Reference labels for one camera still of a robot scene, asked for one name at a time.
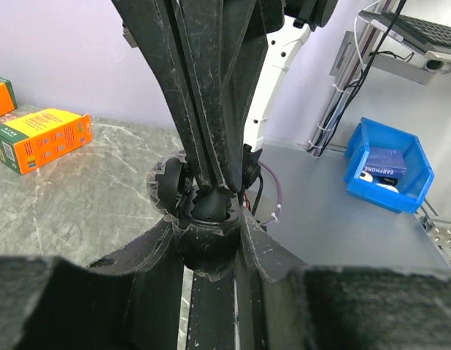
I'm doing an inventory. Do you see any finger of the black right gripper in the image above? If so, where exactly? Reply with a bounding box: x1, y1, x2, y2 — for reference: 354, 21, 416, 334
113, 1, 226, 190
181, 1, 268, 193

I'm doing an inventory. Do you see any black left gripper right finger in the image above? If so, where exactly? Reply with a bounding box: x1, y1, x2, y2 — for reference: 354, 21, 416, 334
236, 210, 451, 349

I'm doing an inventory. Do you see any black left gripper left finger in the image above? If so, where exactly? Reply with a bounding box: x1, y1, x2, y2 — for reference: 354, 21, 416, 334
0, 219, 183, 349

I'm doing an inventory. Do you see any black earbud charging case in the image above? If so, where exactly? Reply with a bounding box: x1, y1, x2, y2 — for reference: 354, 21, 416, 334
146, 150, 243, 282

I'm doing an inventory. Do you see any black clip earbud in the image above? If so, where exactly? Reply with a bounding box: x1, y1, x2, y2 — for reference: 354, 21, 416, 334
192, 189, 231, 222

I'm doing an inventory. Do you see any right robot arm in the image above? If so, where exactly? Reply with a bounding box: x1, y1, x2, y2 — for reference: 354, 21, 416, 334
114, 0, 336, 194

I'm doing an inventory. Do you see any blue storage bin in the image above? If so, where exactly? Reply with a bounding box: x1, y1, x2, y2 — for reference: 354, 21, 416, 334
344, 117, 434, 214

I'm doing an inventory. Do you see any orange box back right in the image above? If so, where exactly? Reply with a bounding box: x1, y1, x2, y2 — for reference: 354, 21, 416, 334
0, 77, 17, 117

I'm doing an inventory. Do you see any orange box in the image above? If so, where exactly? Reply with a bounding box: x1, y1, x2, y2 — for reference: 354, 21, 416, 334
0, 109, 93, 175
0, 77, 17, 117

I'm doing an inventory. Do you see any blue earphone box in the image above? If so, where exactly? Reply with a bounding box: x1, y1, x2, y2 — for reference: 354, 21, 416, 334
363, 147, 406, 179

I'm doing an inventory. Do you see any grey laptop on stand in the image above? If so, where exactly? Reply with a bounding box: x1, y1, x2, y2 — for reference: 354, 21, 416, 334
359, 10, 451, 85

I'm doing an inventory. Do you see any aluminium frame rail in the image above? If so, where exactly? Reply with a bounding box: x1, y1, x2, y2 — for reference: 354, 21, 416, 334
415, 199, 451, 267

